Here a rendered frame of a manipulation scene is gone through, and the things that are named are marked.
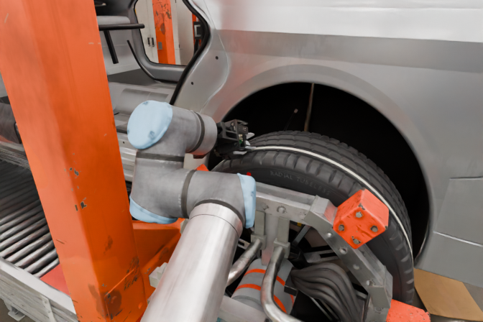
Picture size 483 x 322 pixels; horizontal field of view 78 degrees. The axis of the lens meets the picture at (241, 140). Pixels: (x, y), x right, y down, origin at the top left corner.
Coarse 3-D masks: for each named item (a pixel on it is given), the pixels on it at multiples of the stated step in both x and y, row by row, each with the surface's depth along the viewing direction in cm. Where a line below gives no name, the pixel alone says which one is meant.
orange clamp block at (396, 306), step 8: (392, 304) 69; (400, 304) 69; (392, 312) 67; (400, 312) 67; (408, 312) 67; (416, 312) 67; (424, 312) 67; (392, 320) 65; (400, 320) 65; (408, 320) 65; (416, 320) 65; (424, 320) 65
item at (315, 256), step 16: (304, 224) 78; (240, 240) 90; (288, 240) 82; (304, 240) 85; (256, 256) 112; (304, 256) 82; (320, 256) 79; (336, 256) 77; (304, 304) 98; (320, 304) 85; (304, 320) 93; (320, 320) 90; (336, 320) 86
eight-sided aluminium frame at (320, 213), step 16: (256, 192) 70; (272, 192) 71; (288, 192) 70; (256, 208) 70; (272, 208) 67; (288, 208) 65; (304, 208) 64; (320, 208) 64; (336, 208) 67; (320, 224) 63; (336, 240) 63; (352, 256) 63; (368, 256) 66; (352, 272) 64; (368, 272) 62; (384, 272) 65; (368, 288) 63; (384, 288) 62; (368, 304) 65; (384, 304) 63; (368, 320) 67; (384, 320) 65
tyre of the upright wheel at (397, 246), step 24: (264, 144) 84; (288, 144) 81; (312, 144) 81; (336, 144) 83; (216, 168) 83; (240, 168) 78; (264, 168) 75; (288, 168) 72; (312, 168) 70; (336, 168) 73; (360, 168) 77; (312, 192) 71; (336, 192) 68; (384, 192) 75; (408, 216) 84; (384, 240) 67; (408, 240) 75; (384, 264) 69; (408, 264) 68; (408, 288) 69
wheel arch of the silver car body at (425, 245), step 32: (256, 96) 127; (288, 96) 128; (320, 96) 122; (352, 96) 117; (256, 128) 141; (288, 128) 133; (320, 128) 127; (352, 128) 121; (384, 128) 116; (384, 160) 120; (416, 160) 114; (416, 192) 117; (416, 224) 109; (416, 256) 97
